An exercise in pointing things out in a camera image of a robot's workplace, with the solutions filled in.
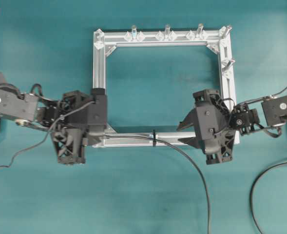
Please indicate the aluminium extrusion rectangular frame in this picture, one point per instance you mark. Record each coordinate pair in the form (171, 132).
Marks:
(149, 82)

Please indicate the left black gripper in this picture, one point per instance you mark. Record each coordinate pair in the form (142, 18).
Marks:
(69, 134)

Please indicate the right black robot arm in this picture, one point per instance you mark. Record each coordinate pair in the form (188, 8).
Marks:
(265, 114)

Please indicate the left wrist camera housing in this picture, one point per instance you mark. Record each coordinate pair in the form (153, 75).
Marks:
(92, 120)

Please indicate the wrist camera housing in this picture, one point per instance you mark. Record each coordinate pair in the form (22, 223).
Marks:
(208, 120)
(92, 120)

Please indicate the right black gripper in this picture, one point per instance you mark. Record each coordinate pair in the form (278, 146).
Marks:
(225, 137)

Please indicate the clear post corner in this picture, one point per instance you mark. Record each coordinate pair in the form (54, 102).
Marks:
(226, 32)

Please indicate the clear post right side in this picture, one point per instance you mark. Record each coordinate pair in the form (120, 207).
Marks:
(228, 63)

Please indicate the right wrist camera housing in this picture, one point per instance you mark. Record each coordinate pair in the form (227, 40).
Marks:
(208, 120)

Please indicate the clear post with blue band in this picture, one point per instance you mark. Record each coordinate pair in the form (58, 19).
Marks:
(134, 32)

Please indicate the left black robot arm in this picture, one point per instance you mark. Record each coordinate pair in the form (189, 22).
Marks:
(31, 110)

